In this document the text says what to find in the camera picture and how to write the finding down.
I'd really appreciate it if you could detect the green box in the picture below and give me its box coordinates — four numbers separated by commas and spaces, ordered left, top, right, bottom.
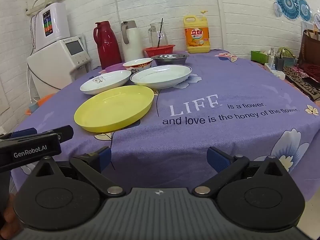
251, 50, 270, 63

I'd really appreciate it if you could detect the white power strip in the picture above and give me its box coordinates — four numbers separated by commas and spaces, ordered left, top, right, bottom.
264, 63, 286, 80

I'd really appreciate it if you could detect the person's left hand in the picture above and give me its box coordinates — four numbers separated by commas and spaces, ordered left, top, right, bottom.
0, 196, 20, 240

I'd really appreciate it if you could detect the white plate with flower print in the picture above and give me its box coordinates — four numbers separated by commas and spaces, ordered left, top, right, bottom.
80, 70, 132, 95

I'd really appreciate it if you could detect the white appliance with screen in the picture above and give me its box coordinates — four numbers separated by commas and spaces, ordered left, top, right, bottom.
27, 39, 92, 98

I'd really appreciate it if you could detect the glass pitcher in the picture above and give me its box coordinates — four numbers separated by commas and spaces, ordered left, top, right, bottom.
148, 22, 169, 48

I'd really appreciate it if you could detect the white oval plate blue rim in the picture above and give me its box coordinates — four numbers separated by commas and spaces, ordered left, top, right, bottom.
130, 64, 192, 89

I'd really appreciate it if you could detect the blue paper fan decoration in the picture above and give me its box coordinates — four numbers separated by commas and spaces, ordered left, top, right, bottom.
273, 0, 320, 28

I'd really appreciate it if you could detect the brown paper bag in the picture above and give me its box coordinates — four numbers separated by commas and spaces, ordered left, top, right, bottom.
297, 29, 320, 67

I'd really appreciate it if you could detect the pink plastic bowl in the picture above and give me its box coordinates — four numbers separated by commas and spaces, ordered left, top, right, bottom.
105, 63, 126, 73

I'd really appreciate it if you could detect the steel bowl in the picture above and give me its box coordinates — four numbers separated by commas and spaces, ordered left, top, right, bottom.
151, 54, 190, 66

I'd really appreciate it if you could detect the black charger adapter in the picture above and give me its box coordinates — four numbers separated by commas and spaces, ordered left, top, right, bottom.
274, 56, 285, 71

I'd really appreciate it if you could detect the white thermos jug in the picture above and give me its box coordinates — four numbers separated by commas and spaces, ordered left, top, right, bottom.
121, 20, 145, 62

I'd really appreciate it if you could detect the red thermos jug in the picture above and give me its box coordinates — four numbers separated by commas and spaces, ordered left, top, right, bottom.
93, 21, 122, 69

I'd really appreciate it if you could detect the black patterned mat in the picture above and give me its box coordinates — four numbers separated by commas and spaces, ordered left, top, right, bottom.
282, 65, 320, 101

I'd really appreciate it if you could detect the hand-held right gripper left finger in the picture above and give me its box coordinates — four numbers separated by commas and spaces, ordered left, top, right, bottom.
26, 147, 126, 197

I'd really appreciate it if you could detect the white bowl with red pattern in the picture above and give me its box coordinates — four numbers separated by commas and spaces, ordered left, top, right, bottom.
122, 58, 153, 73

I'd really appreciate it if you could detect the orange stool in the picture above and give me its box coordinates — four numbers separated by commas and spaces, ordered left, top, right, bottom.
37, 93, 56, 106

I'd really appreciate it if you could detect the white water purifier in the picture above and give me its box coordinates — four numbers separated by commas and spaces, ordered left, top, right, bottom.
30, 3, 71, 53

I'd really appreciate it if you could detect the purple floral tablecloth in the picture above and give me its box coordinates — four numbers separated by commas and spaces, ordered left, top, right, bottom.
10, 49, 320, 198

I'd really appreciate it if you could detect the yellow detergent bottle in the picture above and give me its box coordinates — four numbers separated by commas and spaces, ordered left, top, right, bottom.
183, 11, 211, 54

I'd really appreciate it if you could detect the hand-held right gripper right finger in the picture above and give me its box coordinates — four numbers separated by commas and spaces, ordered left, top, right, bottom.
192, 147, 295, 196

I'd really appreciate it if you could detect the red plastic basket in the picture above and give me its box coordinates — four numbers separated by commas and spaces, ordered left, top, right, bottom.
143, 44, 176, 58

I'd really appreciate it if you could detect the black stirring stick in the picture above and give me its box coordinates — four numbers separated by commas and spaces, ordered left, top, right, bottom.
157, 18, 164, 48

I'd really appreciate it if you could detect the yellow plastic plate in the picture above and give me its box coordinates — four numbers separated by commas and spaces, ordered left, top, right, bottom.
74, 85, 155, 133

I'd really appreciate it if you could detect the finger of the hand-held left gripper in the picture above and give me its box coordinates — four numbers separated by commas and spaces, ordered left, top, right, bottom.
37, 126, 74, 142
0, 128, 38, 140

